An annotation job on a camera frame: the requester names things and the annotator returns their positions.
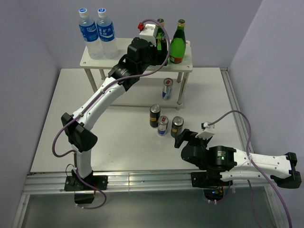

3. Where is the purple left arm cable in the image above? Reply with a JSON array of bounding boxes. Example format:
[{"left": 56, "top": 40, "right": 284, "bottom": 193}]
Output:
[{"left": 52, "top": 18, "right": 171, "bottom": 209}]

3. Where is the silver blue energy can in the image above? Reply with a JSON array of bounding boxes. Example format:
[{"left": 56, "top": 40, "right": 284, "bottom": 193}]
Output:
[
  {"left": 157, "top": 115, "right": 169, "bottom": 136},
  {"left": 162, "top": 78, "right": 173, "bottom": 100}
]

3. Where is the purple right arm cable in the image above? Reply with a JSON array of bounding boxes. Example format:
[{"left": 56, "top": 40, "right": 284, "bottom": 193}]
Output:
[{"left": 204, "top": 110, "right": 293, "bottom": 228}]

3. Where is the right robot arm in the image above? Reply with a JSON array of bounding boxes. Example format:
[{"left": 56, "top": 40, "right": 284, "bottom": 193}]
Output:
[{"left": 174, "top": 129, "right": 302, "bottom": 189}]

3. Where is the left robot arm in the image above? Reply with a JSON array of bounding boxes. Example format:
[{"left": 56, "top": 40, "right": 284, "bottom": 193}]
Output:
[{"left": 61, "top": 37, "right": 168, "bottom": 190}]

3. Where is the white two-tier shelf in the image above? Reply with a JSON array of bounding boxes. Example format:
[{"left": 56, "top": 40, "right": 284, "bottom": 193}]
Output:
[{"left": 80, "top": 37, "right": 193, "bottom": 110}]

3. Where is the black yellow can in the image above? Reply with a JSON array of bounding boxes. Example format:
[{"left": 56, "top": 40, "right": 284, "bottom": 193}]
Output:
[
  {"left": 149, "top": 104, "right": 161, "bottom": 128},
  {"left": 171, "top": 116, "right": 184, "bottom": 137}
]

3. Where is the tall green Perrier bottle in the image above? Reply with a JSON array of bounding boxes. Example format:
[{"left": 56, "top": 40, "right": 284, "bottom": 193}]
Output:
[{"left": 170, "top": 19, "right": 186, "bottom": 64}]

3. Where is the short green Perrier bottle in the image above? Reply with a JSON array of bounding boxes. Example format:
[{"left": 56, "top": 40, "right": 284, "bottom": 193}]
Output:
[{"left": 156, "top": 26, "right": 167, "bottom": 51}]

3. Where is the clear water bottle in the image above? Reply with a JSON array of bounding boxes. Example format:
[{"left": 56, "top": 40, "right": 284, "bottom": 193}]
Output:
[
  {"left": 96, "top": 8, "right": 118, "bottom": 59},
  {"left": 78, "top": 8, "right": 103, "bottom": 59}
]

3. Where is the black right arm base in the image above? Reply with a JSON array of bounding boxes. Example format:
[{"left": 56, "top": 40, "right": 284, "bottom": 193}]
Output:
[{"left": 190, "top": 171, "right": 233, "bottom": 200}]

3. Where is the right clear water bottle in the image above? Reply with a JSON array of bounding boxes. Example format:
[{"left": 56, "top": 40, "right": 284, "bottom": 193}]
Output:
[{"left": 96, "top": 8, "right": 118, "bottom": 59}]

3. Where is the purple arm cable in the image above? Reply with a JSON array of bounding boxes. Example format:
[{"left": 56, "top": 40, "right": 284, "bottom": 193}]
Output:
[
  {"left": 52, "top": 18, "right": 171, "bottom": 209},
  {"left": 204, "top": 110, "right": 293, "bottom": 228}
]

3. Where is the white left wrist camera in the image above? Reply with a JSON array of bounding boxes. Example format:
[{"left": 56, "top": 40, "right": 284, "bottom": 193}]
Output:
[{"left": 138, "top": 22, "right": 158, "bottom": 46}]

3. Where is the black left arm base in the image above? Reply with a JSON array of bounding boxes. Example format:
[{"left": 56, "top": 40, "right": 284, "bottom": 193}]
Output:
[{"left": 64, "top": 174, "right": 108, "bottom": 205}]

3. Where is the aluminium frame rail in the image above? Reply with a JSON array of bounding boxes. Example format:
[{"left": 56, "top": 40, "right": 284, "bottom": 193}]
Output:
[{"left": 22, "top": 171, "right": 273, "bottom": 194}]

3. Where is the left clear water bottle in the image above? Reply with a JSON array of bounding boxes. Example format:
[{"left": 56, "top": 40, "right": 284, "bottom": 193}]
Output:
[{"left": 78, "top": 8, "right": 103, "bottom": 59}]

